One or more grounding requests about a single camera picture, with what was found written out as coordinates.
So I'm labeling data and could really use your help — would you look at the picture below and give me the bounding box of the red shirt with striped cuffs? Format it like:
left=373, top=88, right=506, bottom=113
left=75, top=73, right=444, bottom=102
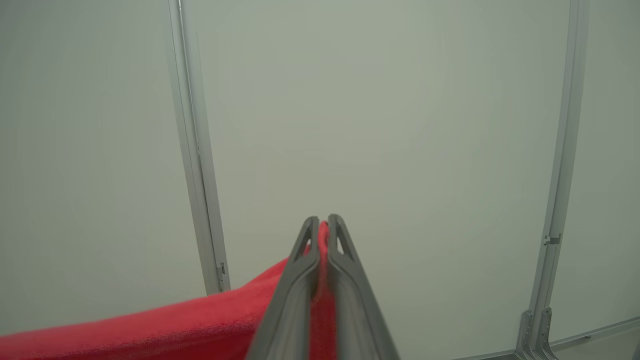
left=0, top=220, right=338, bottom=360

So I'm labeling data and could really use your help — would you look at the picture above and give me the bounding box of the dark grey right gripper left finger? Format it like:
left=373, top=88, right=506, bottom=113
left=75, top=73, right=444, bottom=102
left=245, top=216, right=321, bottom=360

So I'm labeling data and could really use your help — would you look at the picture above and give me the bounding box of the grey diagonal frame strut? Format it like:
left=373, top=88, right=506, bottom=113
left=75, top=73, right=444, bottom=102
left=515, top=0, right=592, bottom=360

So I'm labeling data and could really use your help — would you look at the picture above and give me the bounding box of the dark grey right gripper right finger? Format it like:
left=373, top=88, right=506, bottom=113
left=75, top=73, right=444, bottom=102
left=327, top=214, right=401, bottom=360

